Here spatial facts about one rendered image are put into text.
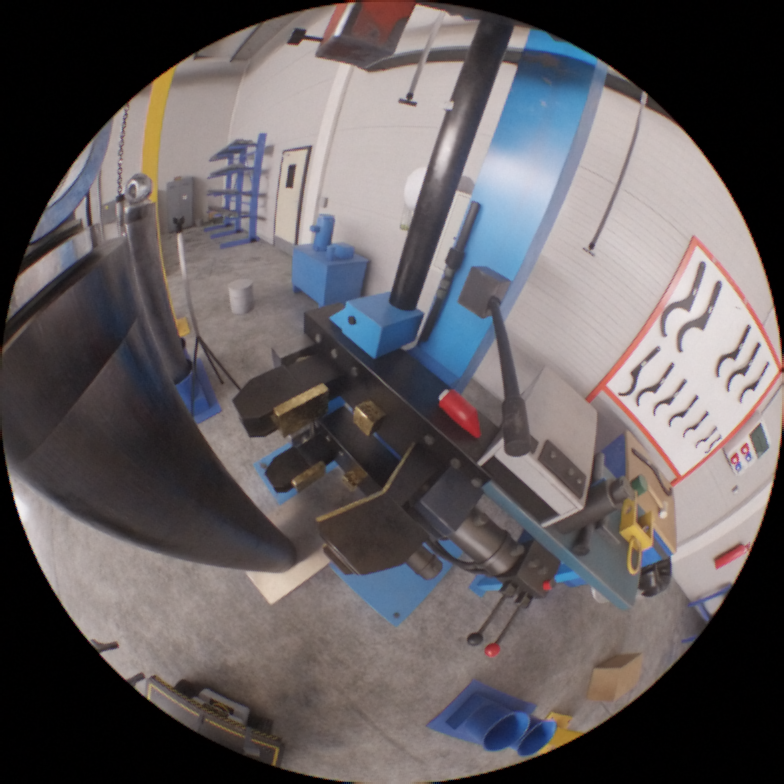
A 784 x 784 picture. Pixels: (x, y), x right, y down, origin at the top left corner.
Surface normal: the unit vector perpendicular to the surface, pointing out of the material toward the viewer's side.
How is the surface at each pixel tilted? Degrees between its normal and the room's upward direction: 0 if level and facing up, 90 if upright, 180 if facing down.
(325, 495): 0
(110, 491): 90
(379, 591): 0
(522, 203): 90
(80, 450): 90
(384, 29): 90
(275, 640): 0
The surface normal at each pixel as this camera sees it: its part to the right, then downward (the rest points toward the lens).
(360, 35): 0.53, 0.70
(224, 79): 0.70, 0.62
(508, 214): -0.67, 0.41
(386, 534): 0.23, -0.66
